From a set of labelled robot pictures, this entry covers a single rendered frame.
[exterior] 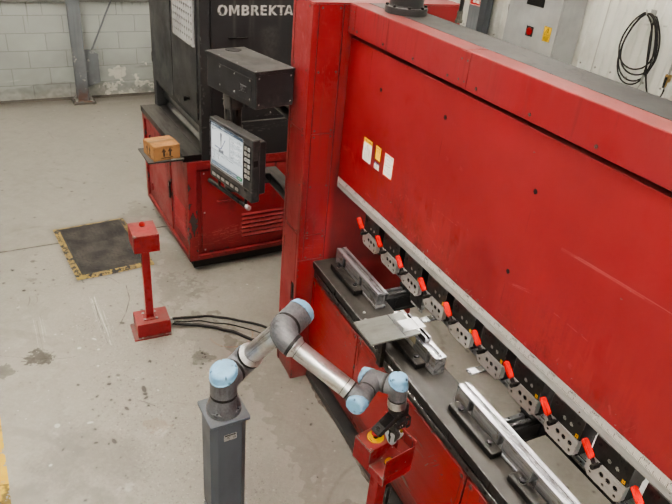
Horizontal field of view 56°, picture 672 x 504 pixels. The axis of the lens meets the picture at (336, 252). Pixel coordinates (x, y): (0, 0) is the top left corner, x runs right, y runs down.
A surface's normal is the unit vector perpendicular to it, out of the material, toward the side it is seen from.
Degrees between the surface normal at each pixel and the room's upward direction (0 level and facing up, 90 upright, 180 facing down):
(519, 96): 90
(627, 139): 90
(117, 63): 90
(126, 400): 0
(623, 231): 90
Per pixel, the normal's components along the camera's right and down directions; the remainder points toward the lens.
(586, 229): -0.90, 0.15
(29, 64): 0.48, 0.47
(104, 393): 0.08, -0.86
